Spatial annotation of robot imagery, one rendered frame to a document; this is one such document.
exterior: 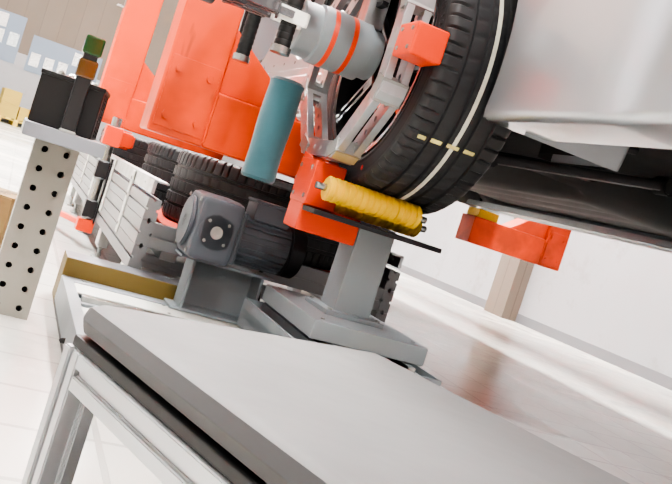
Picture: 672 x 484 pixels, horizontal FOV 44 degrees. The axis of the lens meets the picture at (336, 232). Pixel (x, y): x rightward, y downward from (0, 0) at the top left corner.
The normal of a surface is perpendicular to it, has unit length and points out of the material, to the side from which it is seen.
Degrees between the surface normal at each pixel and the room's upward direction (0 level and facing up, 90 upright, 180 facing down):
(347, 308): 90
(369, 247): 90
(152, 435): 90
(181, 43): 90
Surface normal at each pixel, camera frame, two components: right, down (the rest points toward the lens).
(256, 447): -0.56, -0.57
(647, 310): -0.88, -0.28
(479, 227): 0.35, 0.14
